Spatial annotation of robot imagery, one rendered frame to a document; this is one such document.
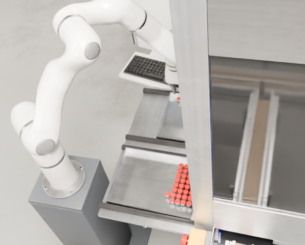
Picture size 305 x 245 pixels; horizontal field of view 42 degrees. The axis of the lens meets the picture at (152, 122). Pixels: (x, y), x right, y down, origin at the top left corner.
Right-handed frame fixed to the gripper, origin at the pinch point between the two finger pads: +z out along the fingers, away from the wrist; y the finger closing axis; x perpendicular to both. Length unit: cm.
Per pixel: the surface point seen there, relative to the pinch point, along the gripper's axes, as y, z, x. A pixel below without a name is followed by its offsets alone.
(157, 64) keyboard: 19.5, 16.0, -29.9
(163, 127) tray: 4.1, 10.7, 14.3
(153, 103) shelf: 12.7, 11.0, 0.9
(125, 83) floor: 72, 99, -87
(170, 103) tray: 4.8, 10.7, -0.2
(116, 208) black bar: 12, 9, 57
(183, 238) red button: -18, -3, 68
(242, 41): -32, -86, 62
